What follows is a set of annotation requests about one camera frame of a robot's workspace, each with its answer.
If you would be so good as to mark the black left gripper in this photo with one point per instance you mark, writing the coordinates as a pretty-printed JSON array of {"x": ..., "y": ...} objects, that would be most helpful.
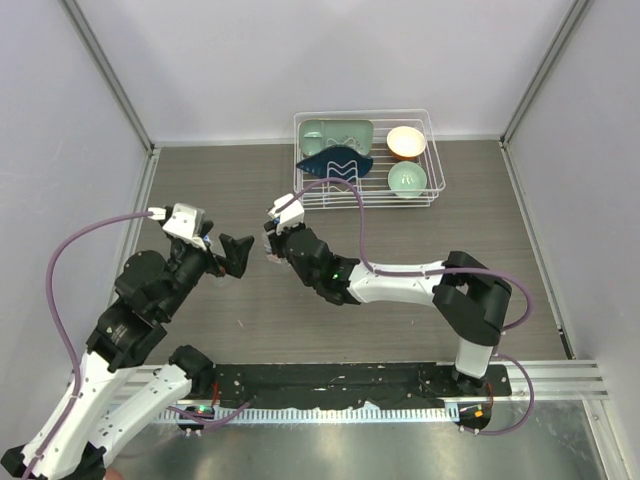
[{"x": 237, "y": 255}]

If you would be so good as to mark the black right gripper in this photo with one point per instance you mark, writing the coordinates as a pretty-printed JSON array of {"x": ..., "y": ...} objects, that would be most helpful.
[{"x": 277, "y": 239}]

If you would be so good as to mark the labelled clear plastic bottle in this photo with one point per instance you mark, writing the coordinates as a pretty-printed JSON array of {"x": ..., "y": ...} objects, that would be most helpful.
[{"x": 275, "y": 259}]

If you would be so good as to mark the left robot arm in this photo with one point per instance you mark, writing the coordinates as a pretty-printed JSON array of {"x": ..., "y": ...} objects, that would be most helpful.
[{"x": 82, "y": 438}]

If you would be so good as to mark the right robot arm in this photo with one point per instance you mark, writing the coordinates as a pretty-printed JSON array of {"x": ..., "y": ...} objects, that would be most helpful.
[{"x": 474, "y": 305}]

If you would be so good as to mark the dark blue leaf plate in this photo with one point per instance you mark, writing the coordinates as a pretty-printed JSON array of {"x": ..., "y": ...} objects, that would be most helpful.
[{"x": 337, "y": 161}]

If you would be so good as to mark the green rectangular tray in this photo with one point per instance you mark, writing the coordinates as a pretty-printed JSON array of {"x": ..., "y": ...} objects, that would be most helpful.
[{"x": 315, "y": 135}]

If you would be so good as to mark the green round bowl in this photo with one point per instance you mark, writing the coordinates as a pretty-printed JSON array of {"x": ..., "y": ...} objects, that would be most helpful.
[{"x": 407, "y": 180}]

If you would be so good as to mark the orange bowl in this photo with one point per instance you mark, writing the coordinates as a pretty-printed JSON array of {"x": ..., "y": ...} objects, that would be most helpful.
[{"x": 406, "y": 143}]

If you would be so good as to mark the pink cup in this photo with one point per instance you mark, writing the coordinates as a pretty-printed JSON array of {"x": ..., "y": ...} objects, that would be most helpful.
[{"x": 112, "y": 474}]

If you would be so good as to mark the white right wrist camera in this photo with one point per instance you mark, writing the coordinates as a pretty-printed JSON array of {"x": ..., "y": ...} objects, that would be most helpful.
[{"x": 287, "y": 212}]

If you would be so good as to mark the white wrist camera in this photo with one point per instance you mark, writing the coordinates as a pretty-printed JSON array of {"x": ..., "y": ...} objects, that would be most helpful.
[
  {"x": 181, "y": 221},
  {"x": 287, "y": 212}
]

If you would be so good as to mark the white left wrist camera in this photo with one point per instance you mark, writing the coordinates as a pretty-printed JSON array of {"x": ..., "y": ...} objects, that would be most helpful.
[{"x": 181, "y": 221}]

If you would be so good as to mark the white wire dish rack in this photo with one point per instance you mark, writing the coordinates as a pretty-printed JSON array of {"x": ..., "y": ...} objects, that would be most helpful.
[{"x": 373, "y": 188}]

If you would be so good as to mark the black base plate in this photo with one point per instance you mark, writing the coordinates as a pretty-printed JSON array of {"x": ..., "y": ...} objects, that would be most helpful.
[{"x": 389, "y": 386}]

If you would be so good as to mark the perforated cable duct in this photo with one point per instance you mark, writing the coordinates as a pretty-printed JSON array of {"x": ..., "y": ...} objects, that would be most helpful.
[{"x": 368, "y": 413}]

